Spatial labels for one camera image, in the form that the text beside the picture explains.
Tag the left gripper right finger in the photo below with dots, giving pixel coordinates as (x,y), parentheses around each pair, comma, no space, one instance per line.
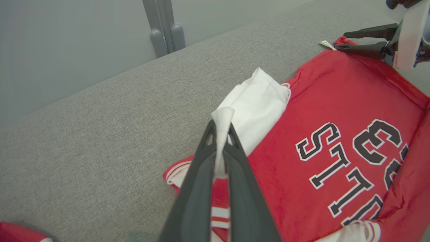
(245,208)

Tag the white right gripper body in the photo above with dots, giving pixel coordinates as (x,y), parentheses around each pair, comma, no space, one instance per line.
(411,37)

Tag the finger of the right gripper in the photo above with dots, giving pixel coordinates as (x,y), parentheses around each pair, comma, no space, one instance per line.
(373,32)
(369,49)

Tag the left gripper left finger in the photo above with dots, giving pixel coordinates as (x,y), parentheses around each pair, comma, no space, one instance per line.
(191,208)

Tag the red jersey with black lettering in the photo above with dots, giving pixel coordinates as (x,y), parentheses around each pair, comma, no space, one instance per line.
(352,94)

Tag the red garment with striped trim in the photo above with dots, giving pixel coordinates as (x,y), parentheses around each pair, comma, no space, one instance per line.
(16,233)

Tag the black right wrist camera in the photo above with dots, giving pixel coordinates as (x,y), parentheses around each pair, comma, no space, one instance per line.
(403,3)

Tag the grey partition post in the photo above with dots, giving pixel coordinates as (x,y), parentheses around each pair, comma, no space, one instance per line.
(178,37)
(158,42)

